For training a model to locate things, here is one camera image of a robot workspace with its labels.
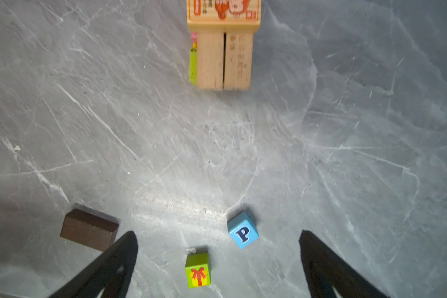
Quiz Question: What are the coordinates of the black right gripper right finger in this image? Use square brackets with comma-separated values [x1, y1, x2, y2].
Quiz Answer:
[299, 230, 386, 298]

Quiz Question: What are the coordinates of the engraved long wood block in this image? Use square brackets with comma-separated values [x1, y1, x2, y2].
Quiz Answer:
[223, 33, 254, 91]

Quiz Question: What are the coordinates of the blue letter P cube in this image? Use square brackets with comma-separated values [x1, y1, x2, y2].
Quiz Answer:
[227, 211, 260, 249]

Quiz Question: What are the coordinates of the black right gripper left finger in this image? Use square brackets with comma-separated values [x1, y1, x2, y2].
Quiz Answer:
[51, 231, 139, 298]

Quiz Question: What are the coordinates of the plain long wood block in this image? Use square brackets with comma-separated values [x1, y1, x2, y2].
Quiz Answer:
[197, 32, 224, 91]

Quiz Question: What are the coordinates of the green cube red figure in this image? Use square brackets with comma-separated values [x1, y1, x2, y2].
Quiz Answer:
[185, 252, 211, 289]

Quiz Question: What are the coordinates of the monkey picture wood block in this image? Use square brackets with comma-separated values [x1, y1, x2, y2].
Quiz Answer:
[186, 0, 262, 34]

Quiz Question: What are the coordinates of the lime green long block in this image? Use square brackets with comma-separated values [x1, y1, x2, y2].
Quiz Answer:
[189, 47, 197, 86]

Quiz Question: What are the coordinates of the dark brown wood block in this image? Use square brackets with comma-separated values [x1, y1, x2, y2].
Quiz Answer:
[60, 209, 119, 252]

